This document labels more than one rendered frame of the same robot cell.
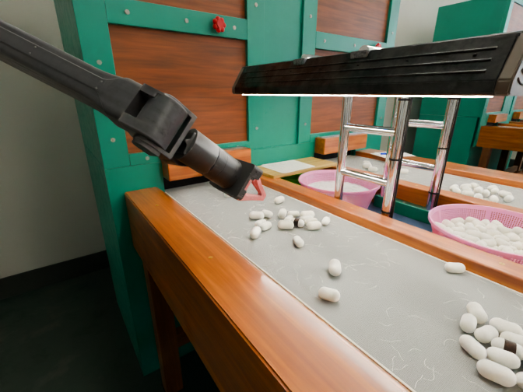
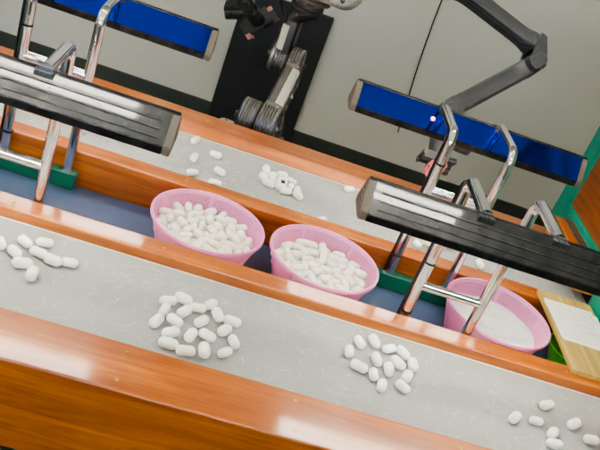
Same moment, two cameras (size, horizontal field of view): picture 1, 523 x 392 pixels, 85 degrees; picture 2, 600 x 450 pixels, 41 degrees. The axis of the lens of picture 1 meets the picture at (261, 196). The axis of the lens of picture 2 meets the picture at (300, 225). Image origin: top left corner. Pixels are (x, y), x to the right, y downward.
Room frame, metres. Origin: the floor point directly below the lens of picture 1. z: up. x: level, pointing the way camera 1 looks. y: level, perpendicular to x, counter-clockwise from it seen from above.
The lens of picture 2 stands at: (1.23, -2.00, 1.66)
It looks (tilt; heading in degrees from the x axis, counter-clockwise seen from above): 27 degrees down; 117
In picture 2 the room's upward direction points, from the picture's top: 22 degrees clockwise
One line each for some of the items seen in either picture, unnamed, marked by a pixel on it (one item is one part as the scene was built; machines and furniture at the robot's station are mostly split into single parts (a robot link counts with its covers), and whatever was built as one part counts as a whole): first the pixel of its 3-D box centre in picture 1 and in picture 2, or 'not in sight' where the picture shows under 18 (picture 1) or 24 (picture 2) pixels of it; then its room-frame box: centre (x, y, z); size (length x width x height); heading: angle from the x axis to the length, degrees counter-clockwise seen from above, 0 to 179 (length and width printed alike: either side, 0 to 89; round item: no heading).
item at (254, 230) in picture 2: not in sight; (203, 237); (0.34, -0.68, 0.72); 0.27 x 0.27 x 0.10
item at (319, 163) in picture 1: (294, 166); (580, 337); (1.10, -0.13, 0.77); 0.33 x 0.15 x 0.01; 126
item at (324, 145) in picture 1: (342, 142); not in sight; (1.34, -0.38, 0.83); 0.30 x 0.06 x 0.07; 126
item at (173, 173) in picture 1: (209, 162); (572, 253); (0.94, 0.17, 0.83); 0.30 x 0.06 x 0.07; 126
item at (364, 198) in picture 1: (337, 192); (489, 326); (0.92, -0.26, 0.72); 0.27 x 0.27 x 0.10
